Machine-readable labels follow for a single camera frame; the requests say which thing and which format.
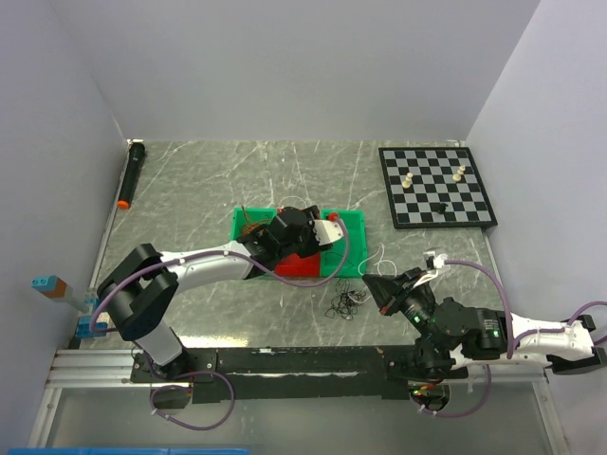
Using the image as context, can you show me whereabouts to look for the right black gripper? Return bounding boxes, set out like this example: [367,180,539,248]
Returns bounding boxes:
[359,266,443,353]

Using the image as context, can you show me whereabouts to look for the blue brown brick tower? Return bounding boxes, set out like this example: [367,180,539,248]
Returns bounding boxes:
[31,275,88,314]

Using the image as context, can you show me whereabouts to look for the white chess piece left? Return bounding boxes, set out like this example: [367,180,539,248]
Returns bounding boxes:
[402,173,414,190]

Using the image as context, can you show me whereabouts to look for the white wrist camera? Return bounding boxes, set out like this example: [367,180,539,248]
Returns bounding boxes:
[312,215,344,248]
[415,250,450,286]

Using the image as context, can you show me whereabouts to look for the green plastic bin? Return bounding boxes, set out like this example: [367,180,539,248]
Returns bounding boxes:
[230,207,277,240]
[320,209,368,278]

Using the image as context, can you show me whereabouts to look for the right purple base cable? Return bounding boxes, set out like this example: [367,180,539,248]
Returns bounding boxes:
[411,364,494,421]

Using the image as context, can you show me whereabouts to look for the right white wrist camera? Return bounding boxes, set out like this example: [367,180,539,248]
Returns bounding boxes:
[415,250,450,286]

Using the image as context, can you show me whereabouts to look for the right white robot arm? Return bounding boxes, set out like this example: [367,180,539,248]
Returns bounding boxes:
[362,268,606,382]

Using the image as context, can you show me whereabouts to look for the black grey chessboard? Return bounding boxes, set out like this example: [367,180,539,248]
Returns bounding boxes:
[378,147,498,229]

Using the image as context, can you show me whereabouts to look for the aluminium rail frame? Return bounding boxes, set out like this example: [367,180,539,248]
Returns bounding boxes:
[28,348,143,449]

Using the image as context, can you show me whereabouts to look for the white cables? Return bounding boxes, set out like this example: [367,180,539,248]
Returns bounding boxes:
[348,242,397,304]

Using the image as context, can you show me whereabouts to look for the black cables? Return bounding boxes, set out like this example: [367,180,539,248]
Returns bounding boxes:
[324,279,369,321]

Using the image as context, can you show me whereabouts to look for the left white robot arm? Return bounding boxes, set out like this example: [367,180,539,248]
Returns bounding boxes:
[97,206,347,381]

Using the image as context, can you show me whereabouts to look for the black marker orange cap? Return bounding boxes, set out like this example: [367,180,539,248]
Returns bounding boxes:
[117,142,147,209]

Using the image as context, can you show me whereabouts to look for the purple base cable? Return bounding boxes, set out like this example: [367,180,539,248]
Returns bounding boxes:
[149,369,237,431]
[411,364,494,421]

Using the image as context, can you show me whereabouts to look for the red cables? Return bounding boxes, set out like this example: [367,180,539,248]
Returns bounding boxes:
[239,206,274,238]

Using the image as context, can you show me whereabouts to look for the blue white toy bricks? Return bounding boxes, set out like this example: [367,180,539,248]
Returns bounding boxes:
[75,288,113,339]

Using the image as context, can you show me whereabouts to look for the red plastic bin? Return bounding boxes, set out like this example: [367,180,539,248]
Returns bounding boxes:
[274,253,321,278]

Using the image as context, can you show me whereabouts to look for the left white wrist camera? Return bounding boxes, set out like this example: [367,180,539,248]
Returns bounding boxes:
[312,215,344,248]

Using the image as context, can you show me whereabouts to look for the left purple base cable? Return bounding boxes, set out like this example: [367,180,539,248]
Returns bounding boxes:
[149,369,237,431]

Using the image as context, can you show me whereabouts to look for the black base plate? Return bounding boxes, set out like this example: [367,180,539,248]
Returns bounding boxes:
[130,345,469,404]

